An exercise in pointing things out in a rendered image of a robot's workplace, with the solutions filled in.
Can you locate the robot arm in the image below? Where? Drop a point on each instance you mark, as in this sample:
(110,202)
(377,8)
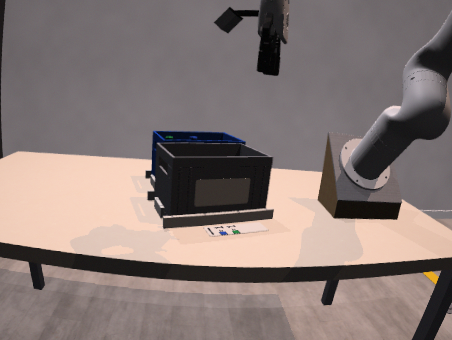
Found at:
(425,111)

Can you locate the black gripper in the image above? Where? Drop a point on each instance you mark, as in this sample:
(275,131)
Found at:
(274,15)

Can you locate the blue plastic bottle crate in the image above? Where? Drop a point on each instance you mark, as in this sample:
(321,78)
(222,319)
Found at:
(183,136)

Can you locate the white paper pick list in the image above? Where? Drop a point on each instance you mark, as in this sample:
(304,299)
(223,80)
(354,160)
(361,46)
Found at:
(235,229)

